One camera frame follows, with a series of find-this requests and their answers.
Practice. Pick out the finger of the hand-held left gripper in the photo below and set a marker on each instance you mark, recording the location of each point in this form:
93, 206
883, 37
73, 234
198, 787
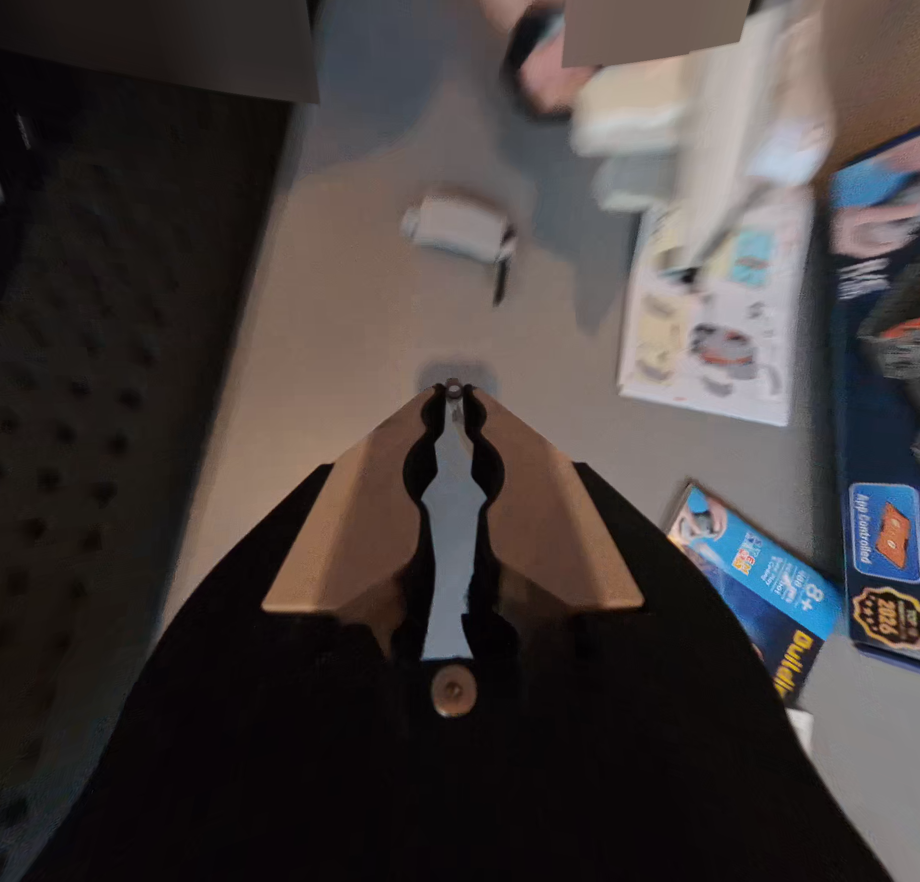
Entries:
726, 235

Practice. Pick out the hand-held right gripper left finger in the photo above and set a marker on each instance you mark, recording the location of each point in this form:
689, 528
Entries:
345, 530

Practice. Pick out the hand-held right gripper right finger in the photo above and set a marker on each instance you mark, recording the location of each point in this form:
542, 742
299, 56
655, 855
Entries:
553, 530

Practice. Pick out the pale grey curved panel piece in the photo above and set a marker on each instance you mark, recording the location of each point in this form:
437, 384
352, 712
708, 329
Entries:
460, 224

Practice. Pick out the black axle pin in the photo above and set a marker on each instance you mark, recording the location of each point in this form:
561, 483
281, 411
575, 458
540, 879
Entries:
502, 278

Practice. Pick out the person's left hand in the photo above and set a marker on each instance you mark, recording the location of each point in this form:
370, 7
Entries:
550, 81

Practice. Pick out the open instruction manual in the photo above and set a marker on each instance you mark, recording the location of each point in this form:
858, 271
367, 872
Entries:
719, 321

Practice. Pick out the blue booklet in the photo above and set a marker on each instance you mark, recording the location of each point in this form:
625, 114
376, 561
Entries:
762, 587

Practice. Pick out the blue building kit box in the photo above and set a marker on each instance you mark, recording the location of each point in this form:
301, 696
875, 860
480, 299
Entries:
877, 393

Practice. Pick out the black studded mat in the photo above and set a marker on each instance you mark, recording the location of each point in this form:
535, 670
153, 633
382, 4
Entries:
108, 393

